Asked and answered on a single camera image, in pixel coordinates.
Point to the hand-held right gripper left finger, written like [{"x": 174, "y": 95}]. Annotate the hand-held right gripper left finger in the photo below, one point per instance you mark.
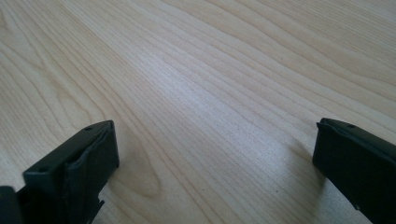
[{"x": 77, "y": 174}]

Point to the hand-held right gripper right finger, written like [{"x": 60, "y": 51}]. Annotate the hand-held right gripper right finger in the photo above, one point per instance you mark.
[{"x": 358, "y": 168}]

